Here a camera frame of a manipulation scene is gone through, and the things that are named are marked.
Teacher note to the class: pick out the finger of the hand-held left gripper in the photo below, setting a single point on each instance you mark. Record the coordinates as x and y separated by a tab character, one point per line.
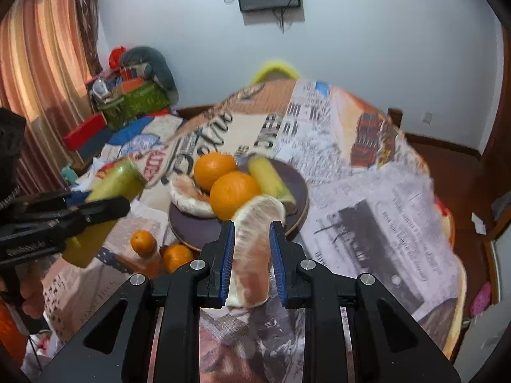
44	198
99	211

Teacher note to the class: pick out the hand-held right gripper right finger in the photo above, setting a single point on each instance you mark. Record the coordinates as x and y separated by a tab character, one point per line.
277	263

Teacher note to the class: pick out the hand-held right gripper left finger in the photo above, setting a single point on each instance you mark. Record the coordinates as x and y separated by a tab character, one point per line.
227	263

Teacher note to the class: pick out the pomelo segment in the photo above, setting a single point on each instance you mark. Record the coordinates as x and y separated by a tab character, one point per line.
185	201
255	247

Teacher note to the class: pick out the plain orange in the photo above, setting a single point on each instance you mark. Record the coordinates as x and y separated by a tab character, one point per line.
234	195

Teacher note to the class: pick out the dark purple plate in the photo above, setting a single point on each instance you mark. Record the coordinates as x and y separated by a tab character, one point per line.
300	195

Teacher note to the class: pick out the orange with sticker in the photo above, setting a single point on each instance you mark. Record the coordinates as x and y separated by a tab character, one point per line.
214	169

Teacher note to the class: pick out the person's left hand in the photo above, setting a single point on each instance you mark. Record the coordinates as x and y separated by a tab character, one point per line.
34	293

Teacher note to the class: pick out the teal cloth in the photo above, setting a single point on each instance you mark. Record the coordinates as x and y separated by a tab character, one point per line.
70	175

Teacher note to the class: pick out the small tangerine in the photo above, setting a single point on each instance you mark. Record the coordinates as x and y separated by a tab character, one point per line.
177	256
143	242

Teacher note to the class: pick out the red box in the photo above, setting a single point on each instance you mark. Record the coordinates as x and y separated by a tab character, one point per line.
86	129

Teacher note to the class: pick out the clutter pile on side table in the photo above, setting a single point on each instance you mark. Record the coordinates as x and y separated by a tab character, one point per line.
131	135

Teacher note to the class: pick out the newspaper print tablecloth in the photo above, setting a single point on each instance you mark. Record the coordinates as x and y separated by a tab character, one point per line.
359	215

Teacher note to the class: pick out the orange striped curtain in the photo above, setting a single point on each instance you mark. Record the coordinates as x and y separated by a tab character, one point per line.
40	48

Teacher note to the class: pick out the green storage bag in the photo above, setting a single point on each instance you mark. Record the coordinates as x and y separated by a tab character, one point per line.
139	101

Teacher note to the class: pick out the orange box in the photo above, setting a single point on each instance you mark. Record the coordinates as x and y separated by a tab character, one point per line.
133	84

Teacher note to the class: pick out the red plastic bag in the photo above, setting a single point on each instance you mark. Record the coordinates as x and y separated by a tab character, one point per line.
117	56

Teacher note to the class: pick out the grey pillow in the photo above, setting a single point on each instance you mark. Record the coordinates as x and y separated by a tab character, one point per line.
155	62

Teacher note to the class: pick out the wooden bedpost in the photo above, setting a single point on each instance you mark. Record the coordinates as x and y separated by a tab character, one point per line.
395	119

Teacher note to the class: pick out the white paper scrap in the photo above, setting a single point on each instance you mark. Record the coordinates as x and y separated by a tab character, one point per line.
478	223

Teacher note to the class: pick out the pink slipper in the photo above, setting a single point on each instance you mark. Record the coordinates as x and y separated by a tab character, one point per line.
481	299

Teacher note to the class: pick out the white wall outlet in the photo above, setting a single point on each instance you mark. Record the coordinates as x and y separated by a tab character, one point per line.
428	117

